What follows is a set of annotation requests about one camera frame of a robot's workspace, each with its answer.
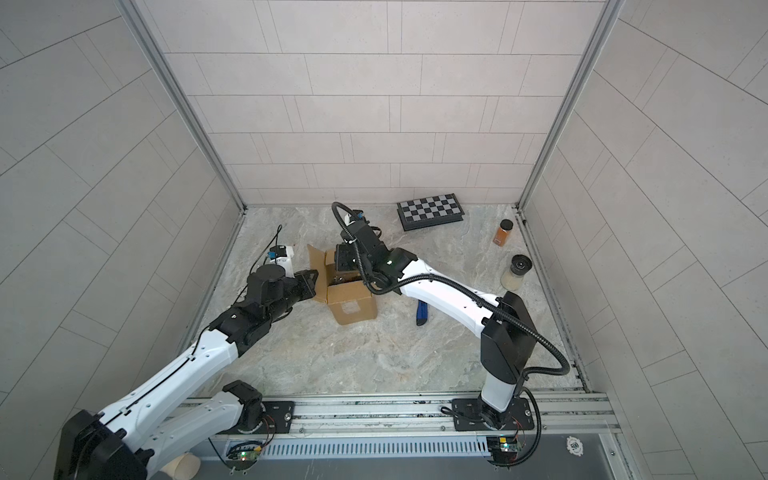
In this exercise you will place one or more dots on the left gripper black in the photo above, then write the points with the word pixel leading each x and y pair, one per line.
pixel 307 288

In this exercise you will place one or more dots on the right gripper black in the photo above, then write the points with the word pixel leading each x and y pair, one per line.
pixel 341 256

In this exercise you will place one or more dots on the brown cardboard express box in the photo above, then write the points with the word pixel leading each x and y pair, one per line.
pixel 347 298

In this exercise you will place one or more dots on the blue utility knife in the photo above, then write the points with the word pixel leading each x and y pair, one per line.
pixel 422 313

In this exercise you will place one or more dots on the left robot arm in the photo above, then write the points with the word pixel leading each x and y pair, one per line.
pixel 88 449

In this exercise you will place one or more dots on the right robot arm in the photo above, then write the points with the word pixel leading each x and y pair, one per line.
pixel 506 341

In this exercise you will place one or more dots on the black white chessboard box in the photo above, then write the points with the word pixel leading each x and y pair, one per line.
pixel 429 212

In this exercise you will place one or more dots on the orange spice bottle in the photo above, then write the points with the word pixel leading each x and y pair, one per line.
pixel 502 234

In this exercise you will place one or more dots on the white spice jar black lid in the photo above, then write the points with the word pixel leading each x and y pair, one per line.
pixel 513 276

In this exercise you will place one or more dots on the left green circuit board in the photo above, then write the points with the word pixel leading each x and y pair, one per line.
pixel 245 452

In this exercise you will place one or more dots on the green circuit board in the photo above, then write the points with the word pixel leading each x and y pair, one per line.
pixel 245 452
pixel 503 450

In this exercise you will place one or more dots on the right green circuit board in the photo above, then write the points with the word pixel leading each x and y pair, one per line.
pixel 503 450

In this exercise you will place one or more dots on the white round sticker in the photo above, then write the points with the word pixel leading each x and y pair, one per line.
pixel 575 446

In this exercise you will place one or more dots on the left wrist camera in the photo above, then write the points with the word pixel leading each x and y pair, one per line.
pixel 281 255

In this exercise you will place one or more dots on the aluminium mounting rail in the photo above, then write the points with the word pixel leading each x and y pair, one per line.
pixel 322 416

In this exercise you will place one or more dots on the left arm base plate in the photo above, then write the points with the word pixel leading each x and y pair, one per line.
pixel 270 417

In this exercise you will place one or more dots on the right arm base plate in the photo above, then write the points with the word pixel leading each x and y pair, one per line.
pixel 472 414

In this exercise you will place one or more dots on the wooden handle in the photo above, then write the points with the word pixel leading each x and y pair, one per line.
pixel 184 467

